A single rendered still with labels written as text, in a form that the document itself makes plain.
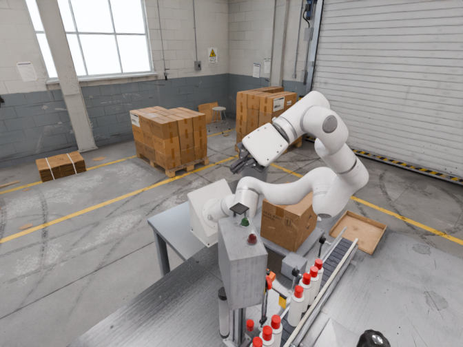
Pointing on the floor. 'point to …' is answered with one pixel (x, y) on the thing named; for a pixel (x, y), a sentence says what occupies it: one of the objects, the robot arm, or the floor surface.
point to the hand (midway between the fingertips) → (237, 167)
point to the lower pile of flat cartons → (60, 166)
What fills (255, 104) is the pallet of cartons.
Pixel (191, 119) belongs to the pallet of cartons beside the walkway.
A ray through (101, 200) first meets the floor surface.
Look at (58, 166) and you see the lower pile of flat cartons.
